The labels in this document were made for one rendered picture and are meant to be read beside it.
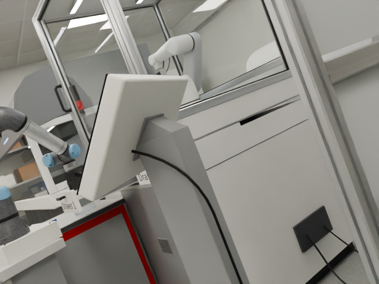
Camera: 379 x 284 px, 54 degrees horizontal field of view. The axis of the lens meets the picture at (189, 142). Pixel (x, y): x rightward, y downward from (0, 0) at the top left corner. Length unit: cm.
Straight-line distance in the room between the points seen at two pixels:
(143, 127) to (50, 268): 92
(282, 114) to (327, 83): 140
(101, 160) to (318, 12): 56
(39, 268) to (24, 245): 12
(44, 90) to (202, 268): 207
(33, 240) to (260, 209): 102
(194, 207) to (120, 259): 120
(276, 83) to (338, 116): 144
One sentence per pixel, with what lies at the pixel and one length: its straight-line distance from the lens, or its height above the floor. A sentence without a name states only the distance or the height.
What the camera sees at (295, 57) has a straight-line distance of 65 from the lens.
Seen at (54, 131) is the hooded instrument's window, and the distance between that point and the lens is 286.
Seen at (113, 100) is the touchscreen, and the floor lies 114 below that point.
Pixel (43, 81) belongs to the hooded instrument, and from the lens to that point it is 291.
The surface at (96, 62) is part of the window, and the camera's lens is 198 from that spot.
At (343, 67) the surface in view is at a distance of 69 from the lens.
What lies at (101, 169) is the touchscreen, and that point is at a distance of 92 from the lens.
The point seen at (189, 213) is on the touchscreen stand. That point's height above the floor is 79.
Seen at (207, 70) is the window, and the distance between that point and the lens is 182.
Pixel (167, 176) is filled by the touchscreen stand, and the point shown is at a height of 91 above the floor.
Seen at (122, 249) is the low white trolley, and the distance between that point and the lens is 220.
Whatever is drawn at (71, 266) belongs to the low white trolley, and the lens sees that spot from 212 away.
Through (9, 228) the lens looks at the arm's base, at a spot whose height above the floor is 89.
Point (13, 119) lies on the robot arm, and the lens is 194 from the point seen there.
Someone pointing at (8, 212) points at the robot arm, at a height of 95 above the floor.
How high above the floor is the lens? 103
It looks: 3 degrees down
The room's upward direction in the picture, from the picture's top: 21 degrees counter-clockwise
